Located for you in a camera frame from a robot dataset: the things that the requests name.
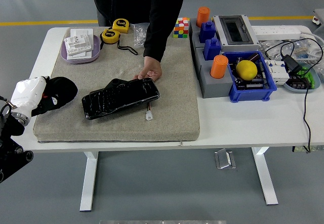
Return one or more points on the orange cylinder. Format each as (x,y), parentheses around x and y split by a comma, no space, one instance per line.
(203,15)
(219,67)

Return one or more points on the person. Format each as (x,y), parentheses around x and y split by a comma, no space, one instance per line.
(131,1)

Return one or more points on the white wall socket module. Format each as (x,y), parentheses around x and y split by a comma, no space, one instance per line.
(78,44)

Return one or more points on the clear bag of white rings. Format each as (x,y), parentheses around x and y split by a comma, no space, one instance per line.
(268,44)

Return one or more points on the large grey block holder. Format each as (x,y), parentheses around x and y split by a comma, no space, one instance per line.
(215,88)

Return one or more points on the dark brown electronic components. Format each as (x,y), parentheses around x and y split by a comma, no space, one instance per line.
(298,83)

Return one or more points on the colourful puzzle cube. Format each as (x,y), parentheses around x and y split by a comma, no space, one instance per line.
(181,28)

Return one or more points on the white device with red mark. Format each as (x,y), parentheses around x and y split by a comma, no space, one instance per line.
(319,15)

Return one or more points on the small grey block holder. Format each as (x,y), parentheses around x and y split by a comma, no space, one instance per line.
(193,35)

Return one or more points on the yellow ball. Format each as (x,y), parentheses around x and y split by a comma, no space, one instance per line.
(246,69)

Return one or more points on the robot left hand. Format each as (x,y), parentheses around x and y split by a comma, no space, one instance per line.
(26,95)

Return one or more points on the black circuit board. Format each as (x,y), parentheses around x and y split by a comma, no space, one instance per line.
(253,85)

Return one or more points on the white table leg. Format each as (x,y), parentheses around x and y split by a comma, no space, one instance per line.
(264,178)
(88,183)

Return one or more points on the blue plastic bin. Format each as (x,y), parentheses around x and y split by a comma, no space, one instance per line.
(250,95)

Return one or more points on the white flat switch plate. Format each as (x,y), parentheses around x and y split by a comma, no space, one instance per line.
(84,55)

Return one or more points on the light blue tray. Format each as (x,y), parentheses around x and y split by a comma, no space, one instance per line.
(298,90)

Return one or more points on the white power strip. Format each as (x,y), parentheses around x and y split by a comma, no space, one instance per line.
(276,32)

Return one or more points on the green terminal block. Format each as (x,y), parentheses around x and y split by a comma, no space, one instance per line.
(307,76)

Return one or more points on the white circuit breaker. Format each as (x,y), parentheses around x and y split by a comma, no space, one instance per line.
(278,74)

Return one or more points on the blue block with knob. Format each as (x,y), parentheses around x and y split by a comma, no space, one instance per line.
(207,32)
(212,49)

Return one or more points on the grey electrical distribution box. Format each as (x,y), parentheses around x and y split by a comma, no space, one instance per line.
(250,47)

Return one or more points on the grey-brown mat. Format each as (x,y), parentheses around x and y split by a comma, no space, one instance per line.
(164,123)

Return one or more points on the purple tray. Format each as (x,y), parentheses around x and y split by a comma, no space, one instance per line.
(96,49)

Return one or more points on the person's left forearm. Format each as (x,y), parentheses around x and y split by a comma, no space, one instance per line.
(155,42)

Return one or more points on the clear bag of blue parts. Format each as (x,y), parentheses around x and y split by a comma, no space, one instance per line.
(302,50)

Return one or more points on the clear bag of screws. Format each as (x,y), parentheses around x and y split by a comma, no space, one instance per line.
(139,35)

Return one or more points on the person's left hand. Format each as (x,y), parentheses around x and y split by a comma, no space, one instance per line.
(153,68)

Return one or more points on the metal floor socket plate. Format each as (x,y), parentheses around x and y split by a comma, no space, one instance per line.
(225,159)

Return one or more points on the white square cover plate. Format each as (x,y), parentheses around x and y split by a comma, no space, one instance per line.
(81,32)

